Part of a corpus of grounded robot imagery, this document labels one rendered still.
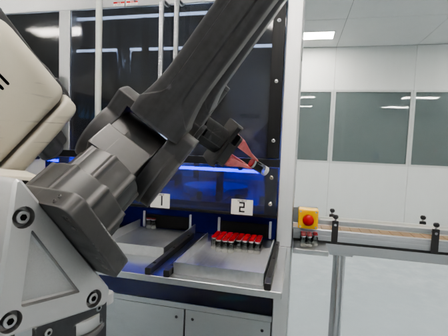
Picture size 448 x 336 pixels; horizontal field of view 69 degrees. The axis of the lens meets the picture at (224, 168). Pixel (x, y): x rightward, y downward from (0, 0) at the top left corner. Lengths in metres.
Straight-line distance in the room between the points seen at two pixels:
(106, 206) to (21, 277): 0.08
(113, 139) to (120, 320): 1.34
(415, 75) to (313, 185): 2.37
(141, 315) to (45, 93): 1.25
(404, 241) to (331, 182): 4.50
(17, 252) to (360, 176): 5.79
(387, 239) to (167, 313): 0.93
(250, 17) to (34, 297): 0.31
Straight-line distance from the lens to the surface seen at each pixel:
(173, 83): 0.35
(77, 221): 0.26
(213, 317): 1.46
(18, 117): 0.43
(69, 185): 0.30
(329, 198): 5.93
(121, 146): 0.35
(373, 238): 1.43
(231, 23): 0.35
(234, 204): 1.29
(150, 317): 1.56
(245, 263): 1.10
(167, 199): 1.36
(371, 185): 5.99
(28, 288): 0.30
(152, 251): 1.14
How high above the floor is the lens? 1.26
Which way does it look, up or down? 4 degrees down
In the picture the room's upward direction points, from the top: 2 degrees clockwise
